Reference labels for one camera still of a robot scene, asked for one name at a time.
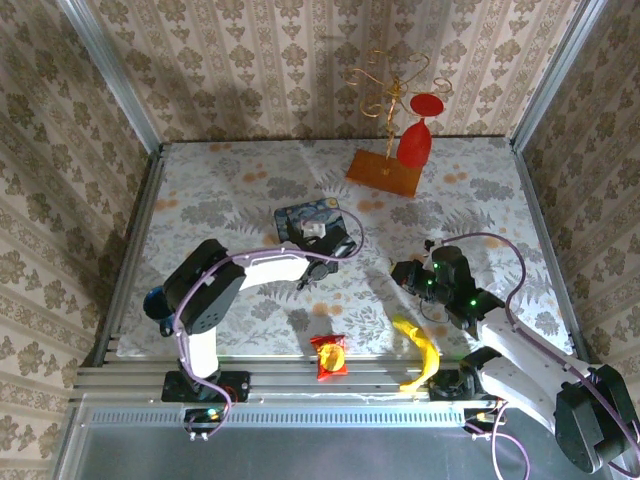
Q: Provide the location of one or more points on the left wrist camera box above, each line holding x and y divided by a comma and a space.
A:
314, 230

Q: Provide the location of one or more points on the aluminium side rail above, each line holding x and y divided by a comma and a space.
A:
142, 215
545, 225

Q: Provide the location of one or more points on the aluminium frame post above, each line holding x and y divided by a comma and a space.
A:
561, 65
109, 65

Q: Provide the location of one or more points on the starry night tin box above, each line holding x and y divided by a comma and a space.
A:
325, 207

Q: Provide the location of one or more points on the small circuit board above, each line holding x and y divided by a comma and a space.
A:
482, 417
202, 417

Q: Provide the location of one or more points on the red wine glass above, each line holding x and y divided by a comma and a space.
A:
415, 145

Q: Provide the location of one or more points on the red snack packet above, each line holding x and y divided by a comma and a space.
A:
330, 357

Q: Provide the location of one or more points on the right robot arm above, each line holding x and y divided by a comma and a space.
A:
590, 425

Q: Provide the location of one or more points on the metal tray with vent strip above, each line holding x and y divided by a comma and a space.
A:
325, 450

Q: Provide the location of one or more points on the blue mug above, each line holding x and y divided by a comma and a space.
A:
154, 302

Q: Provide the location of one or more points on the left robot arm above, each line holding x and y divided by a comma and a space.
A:
200, 295

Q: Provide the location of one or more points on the aluminium frame rail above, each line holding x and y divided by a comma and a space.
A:
280, 380

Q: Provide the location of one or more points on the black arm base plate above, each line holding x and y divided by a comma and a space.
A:
442, 390
235, 386

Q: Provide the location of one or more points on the yellow banana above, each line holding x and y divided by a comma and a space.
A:
425, 350

